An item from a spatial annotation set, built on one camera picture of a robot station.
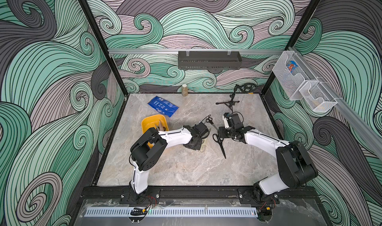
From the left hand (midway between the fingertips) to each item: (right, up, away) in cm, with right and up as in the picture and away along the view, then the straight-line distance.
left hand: (196, 144), depth 91 cm
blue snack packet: (-23, +24, +17) cm, 37 cm away
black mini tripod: (+26, +26, +15) cm, 40 cm away
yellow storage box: (-32, +14, +10) cm, 36 cm away
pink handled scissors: (-23, +9, +7) cm, 26 cm away
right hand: (+18, +8, +2) cm, 20 cm away
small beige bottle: (-8, +37, +23) cm, 44 cm away
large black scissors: (+14, +3, +4) cm, 15 cm away
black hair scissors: (+10, +14, +13) cm, 22 cm away
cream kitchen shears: (+4, -2, -1) cm, 5 cm away
